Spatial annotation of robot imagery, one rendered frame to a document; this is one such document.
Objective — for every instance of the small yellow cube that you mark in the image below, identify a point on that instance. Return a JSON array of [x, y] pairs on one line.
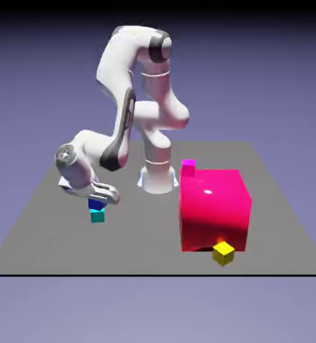
[[222, 253]]

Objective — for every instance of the large pink box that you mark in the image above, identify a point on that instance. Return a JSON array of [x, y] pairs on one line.
[[214, 209]]

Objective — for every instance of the small teal cube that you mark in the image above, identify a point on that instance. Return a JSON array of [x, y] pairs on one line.
[[97, 216]]

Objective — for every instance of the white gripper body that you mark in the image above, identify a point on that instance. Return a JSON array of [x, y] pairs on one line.
[[104, 190]]

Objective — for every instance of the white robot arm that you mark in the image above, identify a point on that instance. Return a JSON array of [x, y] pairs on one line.
[[120, 80]]

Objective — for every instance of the small magenta cube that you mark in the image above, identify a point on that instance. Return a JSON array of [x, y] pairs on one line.
[[188, 167]]

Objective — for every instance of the small blue cube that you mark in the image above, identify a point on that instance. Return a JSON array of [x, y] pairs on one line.
[[96, 205]]

